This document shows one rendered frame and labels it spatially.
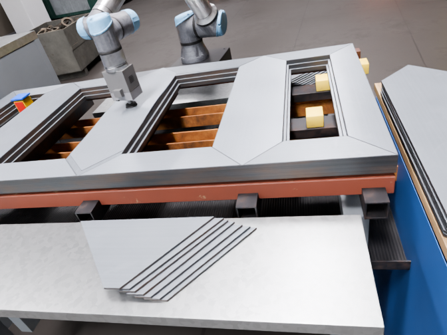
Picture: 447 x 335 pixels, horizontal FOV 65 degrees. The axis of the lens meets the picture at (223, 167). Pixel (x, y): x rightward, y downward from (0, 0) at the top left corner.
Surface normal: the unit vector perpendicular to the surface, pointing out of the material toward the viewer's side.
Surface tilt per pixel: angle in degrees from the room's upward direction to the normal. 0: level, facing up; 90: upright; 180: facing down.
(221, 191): 90
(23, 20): 90
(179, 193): 90
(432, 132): 0
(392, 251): 0
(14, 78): 90
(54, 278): 0
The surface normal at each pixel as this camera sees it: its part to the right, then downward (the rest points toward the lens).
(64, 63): -0.06, 0.59
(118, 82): -0.36, 0.60
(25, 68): 0.97, -0.06
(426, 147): -0.19, -0.80
